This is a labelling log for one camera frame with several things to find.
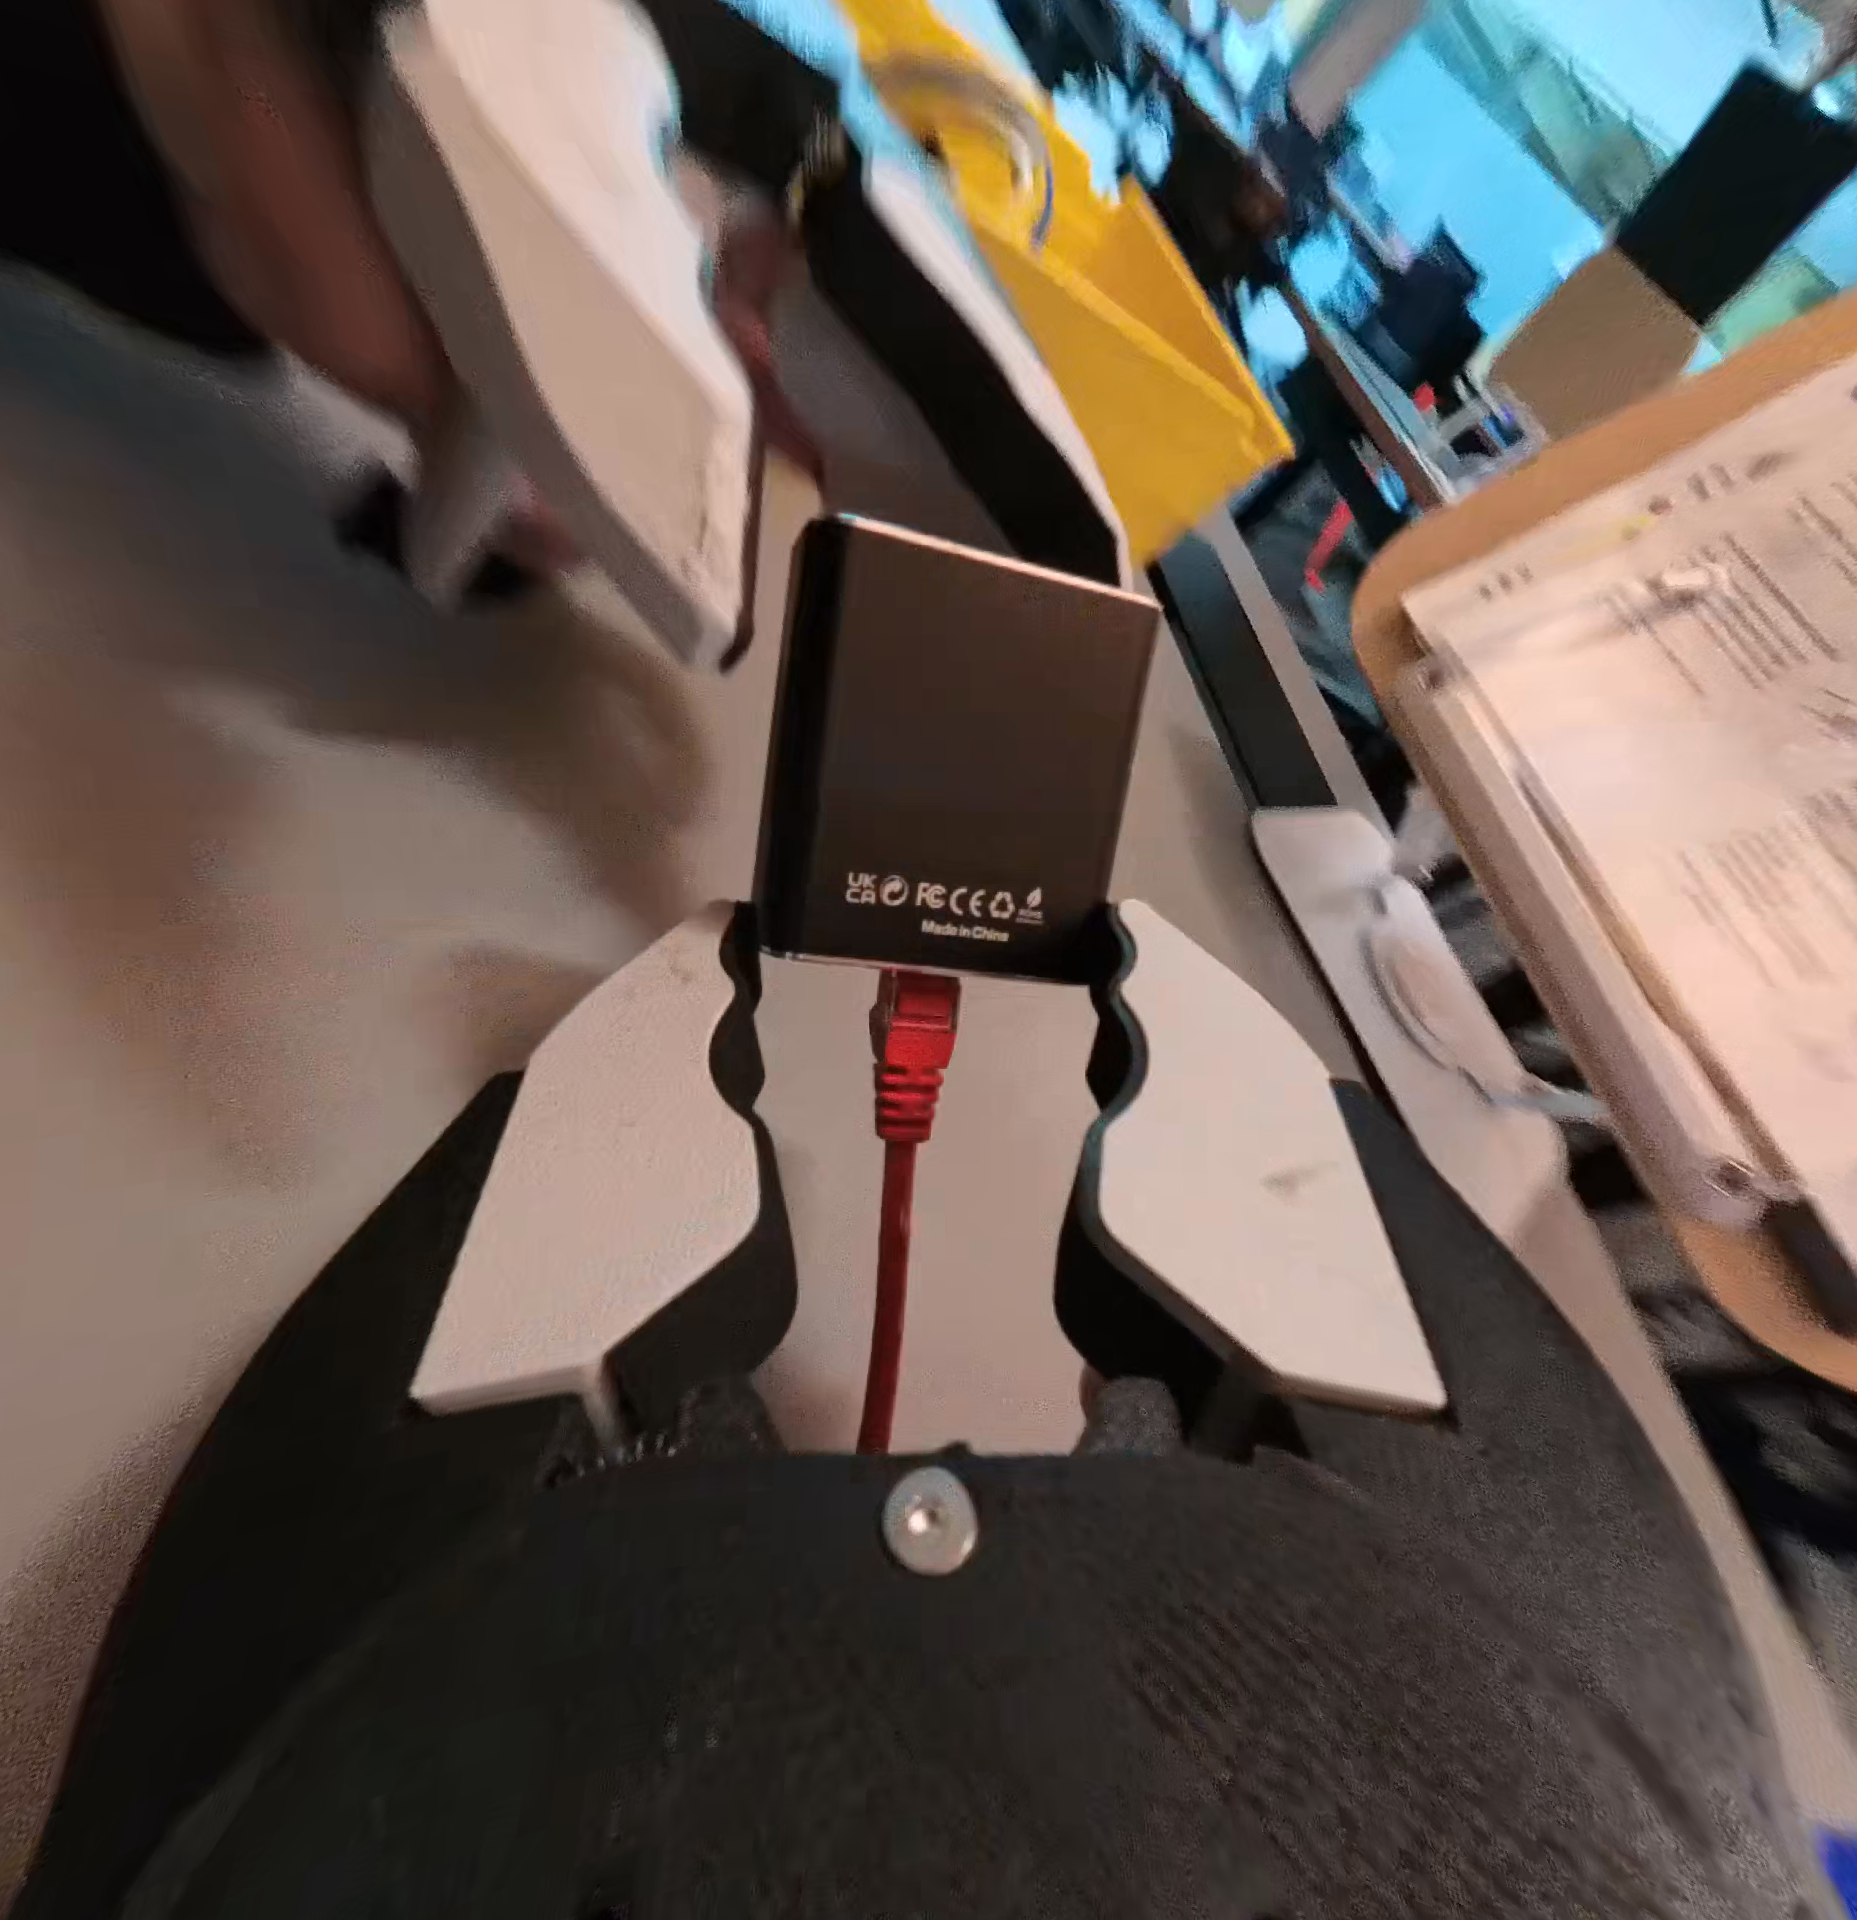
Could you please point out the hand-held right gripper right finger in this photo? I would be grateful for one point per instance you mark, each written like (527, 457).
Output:
(1258, 1200)

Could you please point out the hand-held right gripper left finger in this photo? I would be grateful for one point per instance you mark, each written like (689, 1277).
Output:
(597, 1200)

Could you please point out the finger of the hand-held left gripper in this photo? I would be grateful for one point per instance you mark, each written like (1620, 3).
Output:
(569, 302)
(988, 404)

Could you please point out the black adapter box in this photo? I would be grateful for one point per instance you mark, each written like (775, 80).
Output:
(958, 750)

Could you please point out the white desk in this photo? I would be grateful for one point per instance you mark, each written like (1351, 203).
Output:
(1002, 1275)

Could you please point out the person's left hand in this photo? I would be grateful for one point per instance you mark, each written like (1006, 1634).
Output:
(283, 195)

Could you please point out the yellow plastic bin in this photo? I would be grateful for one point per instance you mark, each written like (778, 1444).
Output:
(1109, 329)

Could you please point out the round wooden table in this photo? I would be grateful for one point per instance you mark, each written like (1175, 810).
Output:
(1484, 554)

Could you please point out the cardboard box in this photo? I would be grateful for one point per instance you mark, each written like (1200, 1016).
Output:
(1596, 353)

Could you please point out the printed paper sheets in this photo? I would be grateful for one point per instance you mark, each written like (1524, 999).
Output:
(1724, 721)

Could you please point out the black monitor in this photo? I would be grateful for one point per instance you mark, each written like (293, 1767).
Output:
(1745, 195)

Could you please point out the blue plastic bin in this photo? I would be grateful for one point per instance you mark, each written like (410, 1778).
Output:
(1855, 1876)

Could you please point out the black desk rail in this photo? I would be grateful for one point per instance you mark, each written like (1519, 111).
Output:
(1258, 691)

